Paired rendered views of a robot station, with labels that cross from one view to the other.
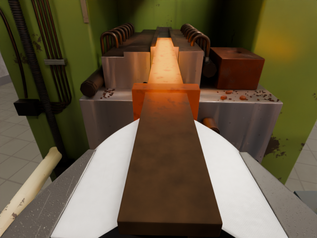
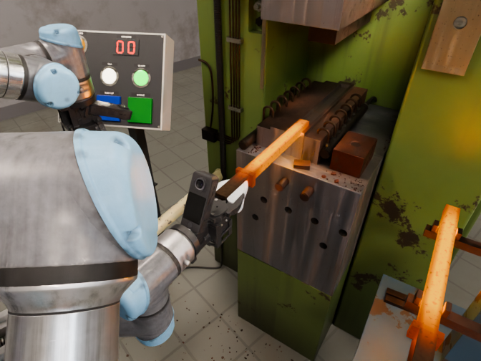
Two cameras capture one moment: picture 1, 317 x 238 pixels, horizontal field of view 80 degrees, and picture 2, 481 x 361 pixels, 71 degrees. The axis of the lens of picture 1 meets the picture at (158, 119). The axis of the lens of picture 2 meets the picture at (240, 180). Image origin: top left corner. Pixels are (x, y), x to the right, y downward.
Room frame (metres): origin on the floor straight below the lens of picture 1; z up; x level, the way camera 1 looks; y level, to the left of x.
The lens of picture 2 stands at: (-0.40, -0.32, 1.46)
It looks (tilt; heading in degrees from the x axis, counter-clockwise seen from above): 38 degrees down; 32
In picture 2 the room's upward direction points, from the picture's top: straight up
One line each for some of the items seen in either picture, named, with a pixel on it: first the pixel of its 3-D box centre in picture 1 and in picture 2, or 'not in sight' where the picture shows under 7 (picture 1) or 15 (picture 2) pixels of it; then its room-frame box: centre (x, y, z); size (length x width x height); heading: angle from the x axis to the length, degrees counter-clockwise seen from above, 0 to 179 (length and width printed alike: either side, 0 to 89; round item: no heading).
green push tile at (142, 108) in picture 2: not in sight; (140, 110); (0.23, 0.43, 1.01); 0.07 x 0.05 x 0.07; 114
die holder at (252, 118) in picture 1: (170, 123); (321, 181); (0.60, -0.05, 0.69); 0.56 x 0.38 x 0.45; 179
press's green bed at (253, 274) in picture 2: not in sight; (306, 261); (0.60, -0.05, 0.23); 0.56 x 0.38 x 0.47; 179
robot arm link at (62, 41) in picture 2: not in sight; (64, 54); (0.03, 0.40, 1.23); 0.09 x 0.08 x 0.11; 172
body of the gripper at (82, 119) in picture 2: not in sight; (82, 120); (0.03, 0.40, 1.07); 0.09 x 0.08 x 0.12; 164
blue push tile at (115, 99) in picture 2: not in sight; (109, 108); (0.19, 0.53, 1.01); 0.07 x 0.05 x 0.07; 114
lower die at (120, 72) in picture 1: (155, 48); (316, 113); (0.59, 0.01, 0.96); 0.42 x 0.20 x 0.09; 179
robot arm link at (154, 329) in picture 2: not in sight; (142, 314); (-0.20, 0.01, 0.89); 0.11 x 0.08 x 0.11; 125
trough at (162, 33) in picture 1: (164, 36); (324, 105); (0.59, -0.01, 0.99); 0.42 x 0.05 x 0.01; 179
